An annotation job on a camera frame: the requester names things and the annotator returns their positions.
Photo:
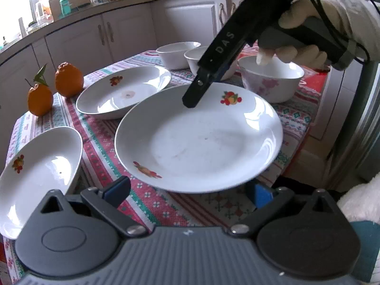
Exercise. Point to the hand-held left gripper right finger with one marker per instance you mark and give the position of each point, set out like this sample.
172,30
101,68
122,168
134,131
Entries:
262,195

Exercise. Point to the white kitchen cabinets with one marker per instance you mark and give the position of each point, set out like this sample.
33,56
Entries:
130,32

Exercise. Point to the white cylinder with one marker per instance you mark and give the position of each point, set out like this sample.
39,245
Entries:
23,25

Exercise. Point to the grey metal appliance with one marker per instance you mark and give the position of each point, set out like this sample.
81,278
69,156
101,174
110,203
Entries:
362,101

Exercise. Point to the plain white bowl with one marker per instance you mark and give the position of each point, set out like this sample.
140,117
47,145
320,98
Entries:
175,56
193,59

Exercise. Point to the large white fruit-print plate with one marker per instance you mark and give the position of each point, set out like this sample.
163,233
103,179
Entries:
193,148

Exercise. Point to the cardboard box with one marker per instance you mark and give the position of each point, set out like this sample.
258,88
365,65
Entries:
80,0

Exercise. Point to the red green patterned tablecloth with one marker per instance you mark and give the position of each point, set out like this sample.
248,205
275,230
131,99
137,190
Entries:
98,142

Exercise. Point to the deep white fruit-print plate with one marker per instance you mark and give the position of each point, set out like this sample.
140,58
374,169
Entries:
118,95

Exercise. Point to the teal bottle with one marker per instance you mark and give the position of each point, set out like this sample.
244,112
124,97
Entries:
66,6

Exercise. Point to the orange fruit with leaves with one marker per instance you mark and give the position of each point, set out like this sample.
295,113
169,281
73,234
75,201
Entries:
40,101

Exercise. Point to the person's right hand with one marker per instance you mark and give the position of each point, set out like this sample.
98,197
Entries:
302,9

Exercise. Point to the white pink floral bowl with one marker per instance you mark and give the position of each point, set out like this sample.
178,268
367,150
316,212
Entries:
273,86

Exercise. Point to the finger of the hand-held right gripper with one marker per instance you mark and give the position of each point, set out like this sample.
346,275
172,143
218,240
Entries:
196,93

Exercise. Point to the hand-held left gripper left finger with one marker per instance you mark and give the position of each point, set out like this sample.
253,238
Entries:
117,189

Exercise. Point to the person's right forearm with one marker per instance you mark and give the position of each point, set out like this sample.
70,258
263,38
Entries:
353,17

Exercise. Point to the person's white fluffy clothing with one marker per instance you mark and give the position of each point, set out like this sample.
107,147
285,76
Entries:
362,199

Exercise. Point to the clear bottle with orange contents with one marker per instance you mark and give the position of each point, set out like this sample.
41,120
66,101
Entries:
44,12

